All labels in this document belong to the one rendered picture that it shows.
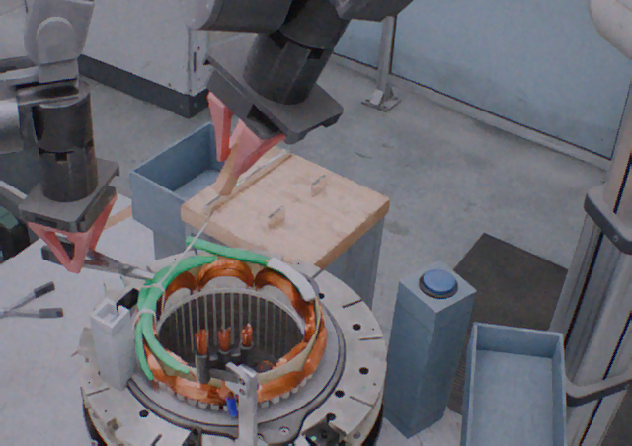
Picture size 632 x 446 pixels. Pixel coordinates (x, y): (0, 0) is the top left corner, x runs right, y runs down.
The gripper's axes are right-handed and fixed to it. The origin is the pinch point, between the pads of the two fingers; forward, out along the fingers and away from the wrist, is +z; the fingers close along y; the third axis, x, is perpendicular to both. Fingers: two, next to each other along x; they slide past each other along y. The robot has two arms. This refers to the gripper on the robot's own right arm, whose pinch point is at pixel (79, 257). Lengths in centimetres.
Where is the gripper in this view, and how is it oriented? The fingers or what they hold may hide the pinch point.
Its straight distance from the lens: 89.1
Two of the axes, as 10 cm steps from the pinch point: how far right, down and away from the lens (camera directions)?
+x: 9.6, 2.1, -1.8
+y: -2.7, 5.7, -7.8
